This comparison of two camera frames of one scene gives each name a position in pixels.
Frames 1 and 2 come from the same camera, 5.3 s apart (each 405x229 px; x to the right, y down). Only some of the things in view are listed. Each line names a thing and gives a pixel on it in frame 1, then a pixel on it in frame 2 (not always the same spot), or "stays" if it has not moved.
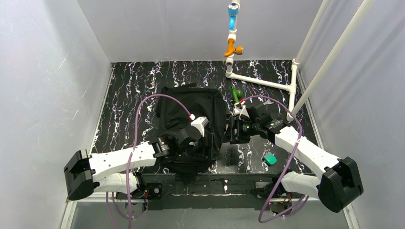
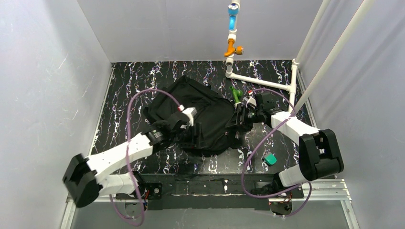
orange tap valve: x=239 y=50 stays
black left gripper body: x=202 y=146 → x=192 y=132
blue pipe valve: x=233 y=12 stays
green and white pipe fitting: x=237 y=94 stays
